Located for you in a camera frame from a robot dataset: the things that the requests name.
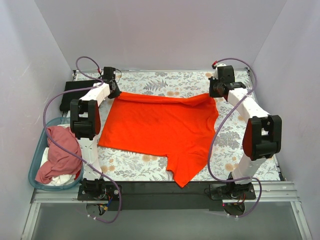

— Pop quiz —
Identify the orange t-shirt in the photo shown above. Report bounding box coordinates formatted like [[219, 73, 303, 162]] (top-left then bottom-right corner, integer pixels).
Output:
[[98, 92, 219, 188]]

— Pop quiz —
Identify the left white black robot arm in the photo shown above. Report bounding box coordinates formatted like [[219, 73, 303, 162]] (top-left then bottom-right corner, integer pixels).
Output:
[[70, 66, 121, 200]]

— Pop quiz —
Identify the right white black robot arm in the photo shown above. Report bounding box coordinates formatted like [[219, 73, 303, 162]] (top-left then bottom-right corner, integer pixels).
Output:
[[209, 62, 282, 199]]

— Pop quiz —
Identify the folded black t-shirt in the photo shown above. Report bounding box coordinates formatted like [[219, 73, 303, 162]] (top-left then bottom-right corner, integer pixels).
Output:
[[59, 80, 97, 112]]

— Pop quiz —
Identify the floral patterned table mat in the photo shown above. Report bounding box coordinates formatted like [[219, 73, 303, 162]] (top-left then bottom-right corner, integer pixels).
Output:
[[66, 71, 286, 182]]

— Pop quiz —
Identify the translucent blue laundry basket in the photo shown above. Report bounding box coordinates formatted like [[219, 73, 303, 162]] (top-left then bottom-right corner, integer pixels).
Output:
[[27, 116, 86, 192]]

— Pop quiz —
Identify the pink t-shirt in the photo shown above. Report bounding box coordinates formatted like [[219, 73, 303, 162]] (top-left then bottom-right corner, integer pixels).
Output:
[[35, 125, 82, 185]]

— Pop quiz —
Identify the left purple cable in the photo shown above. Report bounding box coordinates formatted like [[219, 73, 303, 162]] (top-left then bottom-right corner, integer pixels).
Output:
[[42, 55, 122, 224]]

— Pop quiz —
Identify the purple cable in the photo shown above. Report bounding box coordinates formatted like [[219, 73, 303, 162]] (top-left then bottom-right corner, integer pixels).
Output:
[[206, 57, 263, 220], [42, 55, 122, 224]]

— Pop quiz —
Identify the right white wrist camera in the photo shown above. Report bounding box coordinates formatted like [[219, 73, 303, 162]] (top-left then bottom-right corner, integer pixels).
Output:
[[211, 61, 226, 69]]

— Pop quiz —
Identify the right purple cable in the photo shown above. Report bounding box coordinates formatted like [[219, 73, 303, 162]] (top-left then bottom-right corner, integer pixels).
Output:
[[206, 57, 263, 220]]

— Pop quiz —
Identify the aluminium frame rail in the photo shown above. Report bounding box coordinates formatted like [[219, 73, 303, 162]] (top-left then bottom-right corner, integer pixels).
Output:
[[22, 181, 312, 240]]

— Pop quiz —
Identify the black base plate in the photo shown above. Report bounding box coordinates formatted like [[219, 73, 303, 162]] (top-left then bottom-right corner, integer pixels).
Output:
[[77, 179, 257, 215]]

